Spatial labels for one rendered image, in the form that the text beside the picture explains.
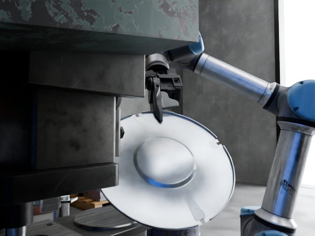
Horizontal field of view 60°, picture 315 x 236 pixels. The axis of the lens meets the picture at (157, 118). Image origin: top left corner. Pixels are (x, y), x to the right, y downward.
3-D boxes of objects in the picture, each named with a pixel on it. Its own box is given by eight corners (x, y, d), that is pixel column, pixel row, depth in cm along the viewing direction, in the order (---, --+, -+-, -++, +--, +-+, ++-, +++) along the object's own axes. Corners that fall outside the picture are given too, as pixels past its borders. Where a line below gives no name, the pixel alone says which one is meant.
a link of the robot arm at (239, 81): (307, 99, 96) (184, 42, 104) (321, 95, 85) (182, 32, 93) (292, 129, 97) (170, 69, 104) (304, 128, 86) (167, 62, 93)
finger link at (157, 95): (162, 93, 64) (158, 73, 71) (155, 93, 64) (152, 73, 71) (160, 109, 67) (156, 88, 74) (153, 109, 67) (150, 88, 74)
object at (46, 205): (49, 202, 44) (49, 179, 44) (63, 208, 41) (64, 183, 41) (28, 206, 41) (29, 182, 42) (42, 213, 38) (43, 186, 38)
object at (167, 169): (262, 196, 54) (264, 194, 53) (126, 260, 41) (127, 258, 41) (186, 103, 71) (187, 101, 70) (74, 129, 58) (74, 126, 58)
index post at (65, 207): (63, 231, 63) (64, 189, 64) (70, 234, 61) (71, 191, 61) (51, 234, 61) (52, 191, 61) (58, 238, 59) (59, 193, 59)
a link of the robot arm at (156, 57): (144, 53, 80) (142, 76, 85) (145, 61, 76) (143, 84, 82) (169, 54, 81) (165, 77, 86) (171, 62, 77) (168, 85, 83)
